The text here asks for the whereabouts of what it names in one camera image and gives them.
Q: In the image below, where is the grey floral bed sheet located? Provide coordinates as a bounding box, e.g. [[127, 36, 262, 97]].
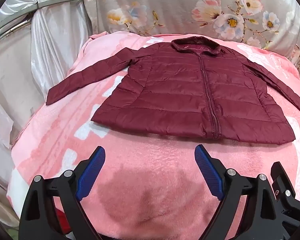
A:
[[83, 0, 300, 75]]

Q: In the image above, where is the grey metal rail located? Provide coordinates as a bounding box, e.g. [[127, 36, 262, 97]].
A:
[[0, 0, 83, 38]]

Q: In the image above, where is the maroon puffer jacket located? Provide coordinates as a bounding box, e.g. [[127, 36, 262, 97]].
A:
[[45, 37, 300, 145]]

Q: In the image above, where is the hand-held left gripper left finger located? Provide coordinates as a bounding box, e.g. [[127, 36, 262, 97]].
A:
[[19, 145, 106, 240]]

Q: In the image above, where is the pink printed blanket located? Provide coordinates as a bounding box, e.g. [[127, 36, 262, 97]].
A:
[[6, 31, 300, 240]]

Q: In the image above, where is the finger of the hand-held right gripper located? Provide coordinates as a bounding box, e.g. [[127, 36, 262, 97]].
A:
[[270, 162, 300, 230]]

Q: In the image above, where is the white satin curtain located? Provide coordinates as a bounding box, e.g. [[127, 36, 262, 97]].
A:
[[0, 0, 98, 153]]

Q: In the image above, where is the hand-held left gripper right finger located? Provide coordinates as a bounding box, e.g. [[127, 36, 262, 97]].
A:
[[194, 144, 287, 240]]

